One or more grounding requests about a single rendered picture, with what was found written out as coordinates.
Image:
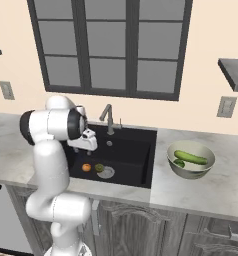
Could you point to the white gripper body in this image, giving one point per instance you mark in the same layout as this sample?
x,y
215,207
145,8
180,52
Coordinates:
x,y
84,143

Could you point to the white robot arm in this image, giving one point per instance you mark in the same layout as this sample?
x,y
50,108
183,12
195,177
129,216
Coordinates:
x,y
49,160

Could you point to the black sink basin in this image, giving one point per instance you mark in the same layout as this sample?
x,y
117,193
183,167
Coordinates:
x,y
131,160

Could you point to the pale green bowl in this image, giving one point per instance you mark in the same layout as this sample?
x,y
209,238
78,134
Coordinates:
x,y
191,171

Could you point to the orange round fruit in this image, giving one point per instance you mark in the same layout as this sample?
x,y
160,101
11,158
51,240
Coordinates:
x,y
86,167

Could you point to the green kiwi fruit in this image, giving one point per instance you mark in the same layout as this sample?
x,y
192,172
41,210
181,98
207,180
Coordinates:
x,y
98,167

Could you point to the grey metal tap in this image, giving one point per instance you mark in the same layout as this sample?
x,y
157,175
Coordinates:
x,y
108,120

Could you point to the narrow grey cupboard door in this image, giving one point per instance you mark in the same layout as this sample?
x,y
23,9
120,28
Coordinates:
x,y
34,230

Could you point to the small dark green vegetable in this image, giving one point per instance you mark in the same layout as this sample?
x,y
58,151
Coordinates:
x,y
179,163

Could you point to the wide grey cupboard door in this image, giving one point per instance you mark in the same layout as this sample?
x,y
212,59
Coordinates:
x,y
141,230

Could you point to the dark framed window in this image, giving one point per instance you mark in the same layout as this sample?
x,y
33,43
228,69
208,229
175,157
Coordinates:
x,y
84,50

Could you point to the grey dishwasher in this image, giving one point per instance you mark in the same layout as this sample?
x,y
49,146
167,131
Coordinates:
x,y
6,220

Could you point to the long green cucumber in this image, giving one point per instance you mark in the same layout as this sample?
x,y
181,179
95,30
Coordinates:
x,y
190,157

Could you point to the grey drawer front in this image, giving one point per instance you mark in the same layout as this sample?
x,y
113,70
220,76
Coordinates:
x,y
217,223

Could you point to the grey cupboard door under drawer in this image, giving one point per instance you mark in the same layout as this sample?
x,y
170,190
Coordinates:
x,y
211,248

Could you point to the grey wall socket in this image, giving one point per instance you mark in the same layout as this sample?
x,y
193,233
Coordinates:
x,y
7,90
226,106

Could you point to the large grey wall shelf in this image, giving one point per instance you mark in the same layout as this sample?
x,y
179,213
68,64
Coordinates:
x,y
236,73

